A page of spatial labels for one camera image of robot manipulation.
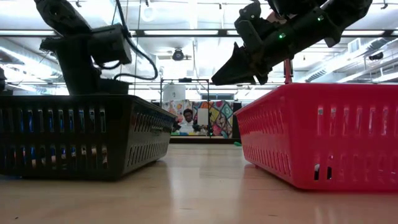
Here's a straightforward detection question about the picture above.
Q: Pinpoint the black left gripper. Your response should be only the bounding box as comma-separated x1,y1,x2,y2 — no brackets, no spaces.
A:
39,33,130,96

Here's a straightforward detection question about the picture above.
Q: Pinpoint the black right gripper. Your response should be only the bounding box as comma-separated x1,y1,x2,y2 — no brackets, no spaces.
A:
210,22,312,87

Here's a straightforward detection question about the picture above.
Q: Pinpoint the red plastic basket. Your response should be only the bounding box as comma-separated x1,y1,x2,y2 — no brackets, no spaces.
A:
234,83,398,192

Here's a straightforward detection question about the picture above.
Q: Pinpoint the black metal stand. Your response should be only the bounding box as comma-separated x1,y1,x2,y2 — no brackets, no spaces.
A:
159,77,211,138

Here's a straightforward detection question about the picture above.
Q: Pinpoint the white paper sign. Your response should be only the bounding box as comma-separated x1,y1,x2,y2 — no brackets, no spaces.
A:
197,108,209,126

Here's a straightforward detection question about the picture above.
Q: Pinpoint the white board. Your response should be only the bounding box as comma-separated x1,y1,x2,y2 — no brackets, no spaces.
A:
162,83,187,102

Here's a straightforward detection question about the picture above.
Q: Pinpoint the ceiling light panel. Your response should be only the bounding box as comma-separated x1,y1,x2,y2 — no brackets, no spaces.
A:
0,30,55,36
338,30,386,36
142,29,220,36

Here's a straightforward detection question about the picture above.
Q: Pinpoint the person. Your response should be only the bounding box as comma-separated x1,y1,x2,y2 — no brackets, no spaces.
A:
179,108,203,135

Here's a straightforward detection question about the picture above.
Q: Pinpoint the black plastic basket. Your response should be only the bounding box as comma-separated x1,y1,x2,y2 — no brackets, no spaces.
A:
0,94,177,182

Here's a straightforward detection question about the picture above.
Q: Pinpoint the white ceiling vent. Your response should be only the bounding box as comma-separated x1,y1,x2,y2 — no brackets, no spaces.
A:
347,37,362,54

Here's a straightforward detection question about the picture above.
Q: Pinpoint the black ceiling spotlight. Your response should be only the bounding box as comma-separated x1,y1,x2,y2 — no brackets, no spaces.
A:
368,51,385,62

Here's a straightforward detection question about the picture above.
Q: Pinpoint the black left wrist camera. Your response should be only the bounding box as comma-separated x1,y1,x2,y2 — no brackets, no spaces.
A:
90,24,132,67

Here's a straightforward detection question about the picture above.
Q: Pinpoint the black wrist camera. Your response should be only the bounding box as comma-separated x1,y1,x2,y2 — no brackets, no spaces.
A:
90,24,132,67
234,2,268,54

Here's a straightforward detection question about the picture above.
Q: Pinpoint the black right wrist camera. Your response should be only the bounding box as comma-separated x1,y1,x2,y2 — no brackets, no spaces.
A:
234,2,268,54

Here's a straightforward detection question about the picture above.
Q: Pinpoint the colourful patterned wall panel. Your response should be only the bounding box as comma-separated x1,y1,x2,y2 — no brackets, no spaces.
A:
162,99,234,139

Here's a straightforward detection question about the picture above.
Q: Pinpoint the black ceiling camera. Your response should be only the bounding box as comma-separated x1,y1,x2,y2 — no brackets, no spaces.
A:
172,48,193,62

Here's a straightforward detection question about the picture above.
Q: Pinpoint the black aluminium table frame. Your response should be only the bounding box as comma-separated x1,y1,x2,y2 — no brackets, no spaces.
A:
169,136,239,145

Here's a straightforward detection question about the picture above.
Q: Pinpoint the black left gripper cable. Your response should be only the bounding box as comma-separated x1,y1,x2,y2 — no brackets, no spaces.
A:
114,0,159,81

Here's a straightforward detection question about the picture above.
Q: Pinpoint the white hanging ring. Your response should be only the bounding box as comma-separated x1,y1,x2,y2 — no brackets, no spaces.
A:
140,4,158,22

